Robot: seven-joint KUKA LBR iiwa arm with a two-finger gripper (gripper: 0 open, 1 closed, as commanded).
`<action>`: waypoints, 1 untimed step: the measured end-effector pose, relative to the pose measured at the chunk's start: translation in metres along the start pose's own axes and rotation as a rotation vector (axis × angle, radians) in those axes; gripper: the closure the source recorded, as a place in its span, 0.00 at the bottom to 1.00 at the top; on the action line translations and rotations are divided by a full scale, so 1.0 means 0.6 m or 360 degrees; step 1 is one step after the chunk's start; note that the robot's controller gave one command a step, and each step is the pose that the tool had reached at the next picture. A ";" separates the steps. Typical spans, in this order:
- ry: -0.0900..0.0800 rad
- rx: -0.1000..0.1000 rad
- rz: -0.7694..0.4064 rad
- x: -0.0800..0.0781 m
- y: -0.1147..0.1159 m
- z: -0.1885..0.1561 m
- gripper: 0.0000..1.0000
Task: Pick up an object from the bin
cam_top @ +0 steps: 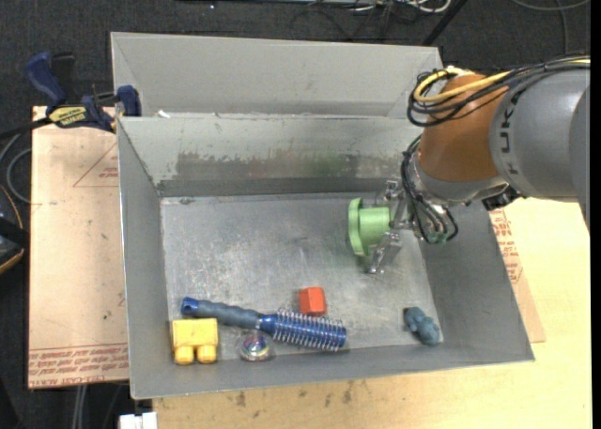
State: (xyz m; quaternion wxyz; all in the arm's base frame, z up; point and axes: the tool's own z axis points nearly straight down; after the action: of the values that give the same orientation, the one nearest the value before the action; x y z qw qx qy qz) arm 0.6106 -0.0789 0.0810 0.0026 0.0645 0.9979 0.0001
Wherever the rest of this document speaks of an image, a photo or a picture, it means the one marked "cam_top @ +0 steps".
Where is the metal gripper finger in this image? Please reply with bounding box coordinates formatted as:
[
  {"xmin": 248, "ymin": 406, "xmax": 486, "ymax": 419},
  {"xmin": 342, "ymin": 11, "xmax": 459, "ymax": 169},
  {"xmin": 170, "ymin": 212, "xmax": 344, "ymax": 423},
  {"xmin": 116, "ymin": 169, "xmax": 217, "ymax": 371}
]
[
  {"xmin": 382, "ymin": 178, "xmax": 406, "ymax": 206},
  {"xmin": 366, "ymin": 228, "xmax": 404, "ymax": 277}
]

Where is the light green flanged cylinder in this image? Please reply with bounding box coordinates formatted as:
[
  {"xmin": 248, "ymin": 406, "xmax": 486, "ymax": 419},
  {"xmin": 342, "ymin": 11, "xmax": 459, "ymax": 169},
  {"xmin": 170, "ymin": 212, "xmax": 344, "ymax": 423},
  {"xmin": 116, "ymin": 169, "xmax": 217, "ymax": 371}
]
[{"xmin": 347, "ymin": 196, "xmax": 393, "ymax": 258}]

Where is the grey-blue toy animal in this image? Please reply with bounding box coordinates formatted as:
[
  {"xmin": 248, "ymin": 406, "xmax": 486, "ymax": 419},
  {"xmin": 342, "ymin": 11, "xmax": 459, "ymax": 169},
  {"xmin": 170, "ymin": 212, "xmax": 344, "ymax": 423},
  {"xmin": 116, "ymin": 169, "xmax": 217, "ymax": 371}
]
[{"xmin": 402, "ymin": 306, "xmax": 442, "ymax": 347}]

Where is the red-orange small block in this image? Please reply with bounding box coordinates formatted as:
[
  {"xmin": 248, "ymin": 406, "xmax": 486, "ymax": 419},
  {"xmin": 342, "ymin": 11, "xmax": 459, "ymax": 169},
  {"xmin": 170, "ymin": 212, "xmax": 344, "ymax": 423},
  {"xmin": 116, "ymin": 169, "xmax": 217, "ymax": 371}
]
[{"xmin": 298, "ymin": 285, "xmax": 329, "ymax": 317}]

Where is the grey metal bin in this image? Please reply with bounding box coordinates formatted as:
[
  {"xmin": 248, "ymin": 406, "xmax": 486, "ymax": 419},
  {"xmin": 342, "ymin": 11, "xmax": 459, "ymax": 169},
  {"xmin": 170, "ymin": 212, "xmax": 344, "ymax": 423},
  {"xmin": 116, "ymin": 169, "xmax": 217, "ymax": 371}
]
[{"xmin": 110, "ymin": 31, "xmax": 536, "ymax": 401}]

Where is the blue hairbrush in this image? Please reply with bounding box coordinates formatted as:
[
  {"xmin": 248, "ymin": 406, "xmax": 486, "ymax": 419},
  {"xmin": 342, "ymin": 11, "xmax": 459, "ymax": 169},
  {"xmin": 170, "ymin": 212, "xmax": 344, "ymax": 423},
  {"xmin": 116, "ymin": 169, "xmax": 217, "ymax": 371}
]
[{"xmin": 180, "ymin": 296, "xmax": 348, "ymax": 353}]

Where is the iridescent clear ball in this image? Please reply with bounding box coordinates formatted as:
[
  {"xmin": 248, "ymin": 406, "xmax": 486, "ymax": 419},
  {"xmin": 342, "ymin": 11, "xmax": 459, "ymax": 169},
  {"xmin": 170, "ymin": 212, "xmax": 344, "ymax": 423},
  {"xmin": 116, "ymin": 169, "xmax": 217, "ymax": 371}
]
[{"xmin": 239, "ymin": 330, "xmax": 273, "ymax": 362}]

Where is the yellow toy building block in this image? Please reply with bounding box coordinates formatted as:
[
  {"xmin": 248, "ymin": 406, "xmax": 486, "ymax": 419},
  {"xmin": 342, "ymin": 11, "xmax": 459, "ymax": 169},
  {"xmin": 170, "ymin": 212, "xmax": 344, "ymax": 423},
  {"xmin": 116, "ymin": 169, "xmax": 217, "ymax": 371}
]
[{"xmin": 170, "ymin": 317, "xmax": 221, "ymax": 366}]

